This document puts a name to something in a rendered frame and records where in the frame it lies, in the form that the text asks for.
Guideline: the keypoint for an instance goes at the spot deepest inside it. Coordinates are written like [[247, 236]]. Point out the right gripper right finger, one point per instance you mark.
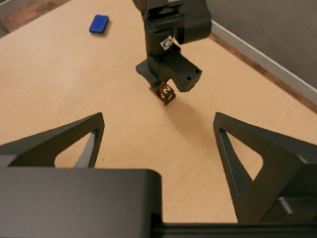
[[289, 166]]

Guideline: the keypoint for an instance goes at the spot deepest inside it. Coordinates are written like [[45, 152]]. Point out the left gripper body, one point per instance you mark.
[[143, 69]]

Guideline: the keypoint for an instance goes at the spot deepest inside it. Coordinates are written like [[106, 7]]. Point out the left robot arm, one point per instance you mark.
[[193, 23]]

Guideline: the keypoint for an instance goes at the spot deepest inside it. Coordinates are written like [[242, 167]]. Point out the brown wooden calendar tray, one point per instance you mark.
[[159, 98]]

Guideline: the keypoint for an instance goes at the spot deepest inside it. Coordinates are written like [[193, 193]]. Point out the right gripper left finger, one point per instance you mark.
[[41, 149]]

